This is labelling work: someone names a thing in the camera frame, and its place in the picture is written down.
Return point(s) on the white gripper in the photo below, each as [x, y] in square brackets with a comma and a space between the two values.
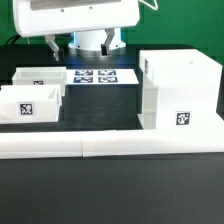
[46, 17]

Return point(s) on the white sheet with markers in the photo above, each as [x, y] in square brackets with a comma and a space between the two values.
[101, 77]

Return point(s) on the white front fence bar left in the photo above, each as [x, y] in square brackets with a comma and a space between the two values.
[40, 145]

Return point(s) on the white front drawer tray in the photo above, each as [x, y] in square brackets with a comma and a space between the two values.
[29, 103]

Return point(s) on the white L-shaped fence bar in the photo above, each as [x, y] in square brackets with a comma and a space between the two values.
[178, 140]

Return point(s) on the white drawer cabinet box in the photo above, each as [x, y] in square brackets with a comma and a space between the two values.
[180, 89]

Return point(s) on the white drawer tray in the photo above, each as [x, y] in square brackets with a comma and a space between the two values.
[29, 103]
[41, 76]

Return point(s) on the white rear drawer tray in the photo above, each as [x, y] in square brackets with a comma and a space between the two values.
[41, 76]

